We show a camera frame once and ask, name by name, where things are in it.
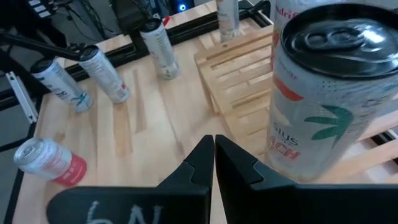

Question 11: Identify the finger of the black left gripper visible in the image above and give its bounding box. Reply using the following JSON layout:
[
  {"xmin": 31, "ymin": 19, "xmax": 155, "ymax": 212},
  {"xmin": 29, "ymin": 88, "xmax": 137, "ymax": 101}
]
[{"xmin": 0, "ymin": 29, "xmax": 83, "ymax": 62}]

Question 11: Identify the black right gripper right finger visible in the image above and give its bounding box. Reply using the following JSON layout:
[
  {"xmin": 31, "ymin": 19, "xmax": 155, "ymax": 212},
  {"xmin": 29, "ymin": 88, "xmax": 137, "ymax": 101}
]
[{"xmin": 215, "ymin": 134, "xmax": 398, "ymax": 224}]

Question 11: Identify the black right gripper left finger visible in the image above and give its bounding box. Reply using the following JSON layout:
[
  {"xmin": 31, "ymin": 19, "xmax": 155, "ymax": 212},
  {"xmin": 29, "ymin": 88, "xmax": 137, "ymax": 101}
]
[{"xmin": 45, "ymin": 134, "xmax": 215, "ymax": 224}]

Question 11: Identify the tall Celsius peach can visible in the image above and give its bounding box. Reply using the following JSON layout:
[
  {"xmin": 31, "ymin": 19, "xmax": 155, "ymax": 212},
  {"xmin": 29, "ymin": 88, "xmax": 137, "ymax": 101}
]
[{"xmin": 266, "ymin": 2, "xmax": 398, "ymax": 183}]

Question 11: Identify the wooden slatted shelf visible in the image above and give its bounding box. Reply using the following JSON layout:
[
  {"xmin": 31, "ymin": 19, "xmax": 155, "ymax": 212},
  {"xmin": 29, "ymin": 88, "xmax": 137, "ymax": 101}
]
[{"xmin": 193, "ymin": 24, "xmax": 398, "ymax": 185}]

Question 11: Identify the pink and silver Spindrift can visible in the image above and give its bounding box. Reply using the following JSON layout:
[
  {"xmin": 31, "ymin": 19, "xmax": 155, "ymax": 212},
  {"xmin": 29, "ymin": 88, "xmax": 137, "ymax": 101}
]
[{"xmin": 12, "ymin": 138, "xmax": 88, "ymax": 187}]

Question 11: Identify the black box with blue light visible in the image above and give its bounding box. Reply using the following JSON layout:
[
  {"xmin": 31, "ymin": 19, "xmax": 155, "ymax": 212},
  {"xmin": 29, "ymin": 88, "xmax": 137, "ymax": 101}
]
[{"xmin": 169, "ymin": 0, "xmax": 196, "ymax": 15}]

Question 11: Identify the white perforated metal bracket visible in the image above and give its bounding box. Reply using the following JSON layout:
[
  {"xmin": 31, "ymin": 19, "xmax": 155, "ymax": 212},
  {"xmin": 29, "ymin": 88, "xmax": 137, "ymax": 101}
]
[{"xmin": 4, "ymin": 70, "xmax": 39, "ymax": 124}]

